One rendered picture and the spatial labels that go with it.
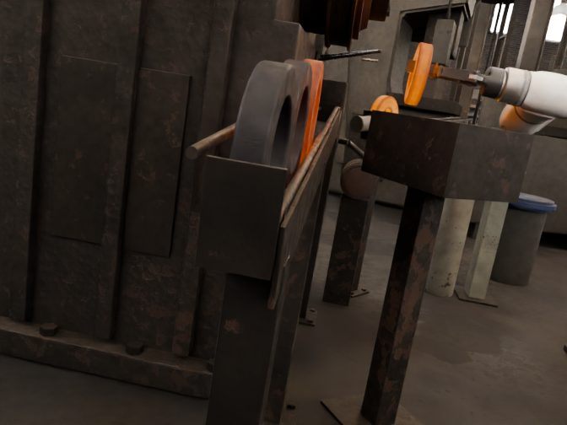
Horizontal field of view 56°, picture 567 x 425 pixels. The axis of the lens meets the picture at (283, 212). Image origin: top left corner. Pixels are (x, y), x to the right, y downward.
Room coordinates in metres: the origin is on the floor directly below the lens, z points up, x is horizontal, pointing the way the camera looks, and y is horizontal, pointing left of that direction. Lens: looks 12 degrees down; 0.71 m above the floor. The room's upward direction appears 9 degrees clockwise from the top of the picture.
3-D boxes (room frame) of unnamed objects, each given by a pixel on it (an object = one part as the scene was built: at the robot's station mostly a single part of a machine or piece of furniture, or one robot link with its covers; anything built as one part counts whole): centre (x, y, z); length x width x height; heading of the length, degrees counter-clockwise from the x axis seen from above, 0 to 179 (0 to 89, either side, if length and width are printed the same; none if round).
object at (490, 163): (1.13, -0.31, 0.36); 0.26 x 0.20 x 0.72; 29
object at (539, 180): (3.95, -1.61, 0.39); 1.03 x 0.83 x 0.77; 99
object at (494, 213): (2.25, -0.89, 0.31); 0.24 x 0.16 x 0.62; 174
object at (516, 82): (1.40, -0.52, 0.83); 0.09 x 0.06 x 0.09; 174
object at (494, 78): (1.41, -0.44, 0.84); 0.09 x 0.08 x 0.07; 84
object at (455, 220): (2.22, -0.72, 0.26); 0.12 x 0.12 x 0.52
